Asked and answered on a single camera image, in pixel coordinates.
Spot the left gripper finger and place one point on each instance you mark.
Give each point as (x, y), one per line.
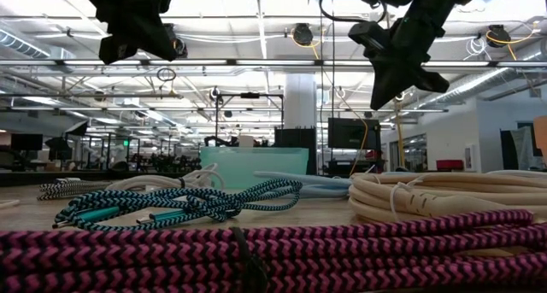
(130, 50)
(111, 49)

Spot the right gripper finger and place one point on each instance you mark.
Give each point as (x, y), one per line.
(397, 90)
(381, 83)

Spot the large black display screen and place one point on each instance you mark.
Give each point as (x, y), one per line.
(352, 133)

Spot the white building column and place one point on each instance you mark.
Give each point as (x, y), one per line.
(299, 101)

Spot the red box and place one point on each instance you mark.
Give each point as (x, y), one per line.
(449, 165)

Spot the black equipment box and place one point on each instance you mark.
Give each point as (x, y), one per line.
(295, 137)

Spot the black studio light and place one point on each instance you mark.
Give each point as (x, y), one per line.
(59, 148)

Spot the small black monitor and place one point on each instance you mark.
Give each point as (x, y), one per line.
(26, 142)

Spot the teal translucent plastic bin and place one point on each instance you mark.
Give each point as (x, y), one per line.
(256, 165)

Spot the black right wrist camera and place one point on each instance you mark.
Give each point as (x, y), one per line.
(367, 34)

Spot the silver ventilation duct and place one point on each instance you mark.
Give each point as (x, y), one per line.
(478, 83)
(21, 45)

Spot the black camera rig frame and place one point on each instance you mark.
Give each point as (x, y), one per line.
(250, 95)

